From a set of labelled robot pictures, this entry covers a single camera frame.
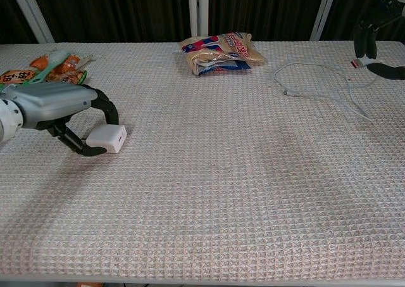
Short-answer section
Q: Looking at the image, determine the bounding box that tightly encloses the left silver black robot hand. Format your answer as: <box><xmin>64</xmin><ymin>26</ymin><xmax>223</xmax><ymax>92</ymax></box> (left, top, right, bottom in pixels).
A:
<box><xmin>0</xmin><ymin>80</ymin><xmax>120</xmax><ymax>157</ymax></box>

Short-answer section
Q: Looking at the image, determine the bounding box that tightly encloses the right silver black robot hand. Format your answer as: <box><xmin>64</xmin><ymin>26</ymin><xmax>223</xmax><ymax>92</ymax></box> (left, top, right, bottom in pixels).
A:
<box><xmin>353</xmin><ymin>0</ymin><xmax>405</xmax><ymax>81</ymax></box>

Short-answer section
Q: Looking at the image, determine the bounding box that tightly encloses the white USB cable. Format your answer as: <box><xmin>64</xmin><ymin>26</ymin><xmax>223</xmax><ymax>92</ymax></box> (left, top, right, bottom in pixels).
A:
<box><xmin>273</xmin><ymin>58</ymin><xmax>385</xmax><ymax>124</ymax></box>

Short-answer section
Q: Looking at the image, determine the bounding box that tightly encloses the small white charger block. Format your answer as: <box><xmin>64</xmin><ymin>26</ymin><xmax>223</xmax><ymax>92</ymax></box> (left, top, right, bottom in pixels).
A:
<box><xmin>85</xmin><ymin>124</ymin><xmax>128</xmax><ymax>155</ymax></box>

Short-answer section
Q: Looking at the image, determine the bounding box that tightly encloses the orange brown snack packet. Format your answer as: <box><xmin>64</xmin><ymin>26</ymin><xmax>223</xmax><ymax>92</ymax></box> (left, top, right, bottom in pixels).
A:
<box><xmin>46</xmin><ymin>68</ymin><xmax>88</xmax><ymax>86</ymax></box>

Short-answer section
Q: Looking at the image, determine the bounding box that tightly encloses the teal toothbrush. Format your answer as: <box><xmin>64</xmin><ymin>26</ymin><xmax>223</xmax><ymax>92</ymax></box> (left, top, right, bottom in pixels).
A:
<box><xmin>20</xmin><ymin>49</ymin><xmax>72</xmax><ymax>86</ymax></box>

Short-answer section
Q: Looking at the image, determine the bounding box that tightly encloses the small orange snack packet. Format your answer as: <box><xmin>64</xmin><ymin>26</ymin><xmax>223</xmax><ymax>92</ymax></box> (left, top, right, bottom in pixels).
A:
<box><xmin>28</xmin><ymin>53</ymin><xmax>94</xmax><ymax>75</ymax></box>

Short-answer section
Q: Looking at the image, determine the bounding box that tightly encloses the black pleated curtain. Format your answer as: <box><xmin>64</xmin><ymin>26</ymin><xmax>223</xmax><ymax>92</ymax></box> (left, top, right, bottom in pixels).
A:
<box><xmin>0</xmin><ymin>0</ymin><xmax>405</xmax><ymax>44</ymax></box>

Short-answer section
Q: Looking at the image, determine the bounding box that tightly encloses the beige waffle table cloth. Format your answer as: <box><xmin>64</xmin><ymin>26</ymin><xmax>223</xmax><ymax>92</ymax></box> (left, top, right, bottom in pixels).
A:
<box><xmin>0</xmin><ymin>40</ymin><xmax>405</xmax><ymax>284</ymax></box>

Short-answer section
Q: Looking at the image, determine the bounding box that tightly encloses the white metal frame post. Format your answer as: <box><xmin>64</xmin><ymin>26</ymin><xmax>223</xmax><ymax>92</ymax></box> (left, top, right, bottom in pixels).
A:
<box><xmin>309</xmin><ymin>0</ymin><xmax>340</xmax><ymax>42</ymax></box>
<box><xmin>6</xmin><ymin>0</ymin><xmax>55</xmax><ymax>44</ymax></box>
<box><xmin>187</xmin><ymin>0</ymin><xmax>210</xmax><ymax>42</ymax></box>

